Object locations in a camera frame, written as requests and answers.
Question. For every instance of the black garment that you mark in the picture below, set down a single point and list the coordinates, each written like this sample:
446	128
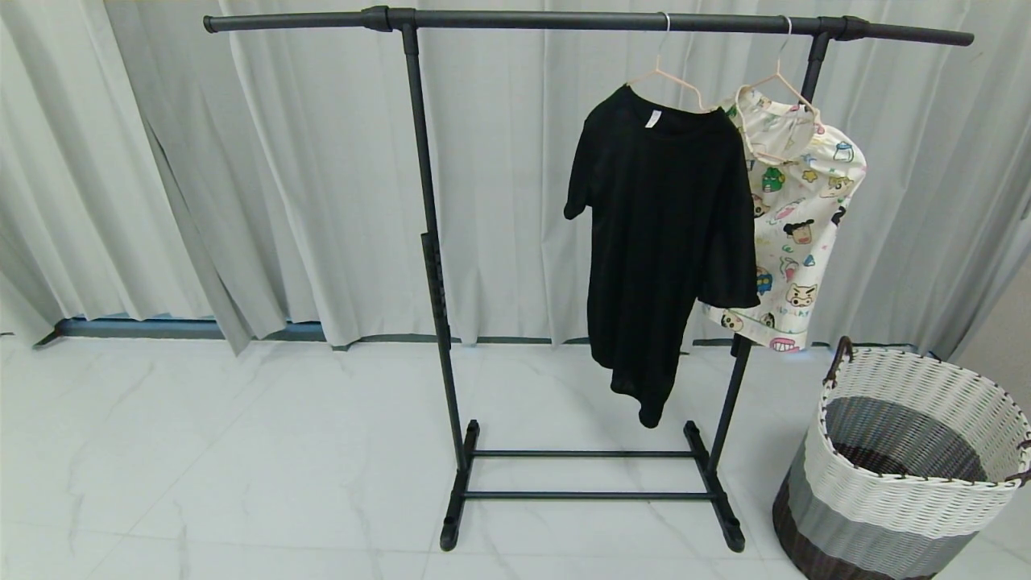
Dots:
660	242

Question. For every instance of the pink clothes hanger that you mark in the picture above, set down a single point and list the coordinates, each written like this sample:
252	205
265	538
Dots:
780	76
662	72

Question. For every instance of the cream printed shorts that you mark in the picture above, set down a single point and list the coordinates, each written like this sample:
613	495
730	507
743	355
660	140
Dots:
805	201

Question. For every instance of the black clothes rack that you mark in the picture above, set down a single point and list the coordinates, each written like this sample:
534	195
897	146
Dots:
564	20

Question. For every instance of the white laundry basket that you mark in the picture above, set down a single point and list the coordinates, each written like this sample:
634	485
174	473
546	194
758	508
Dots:
910	499

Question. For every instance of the white curtain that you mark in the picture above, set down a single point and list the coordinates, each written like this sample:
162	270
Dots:
282	201

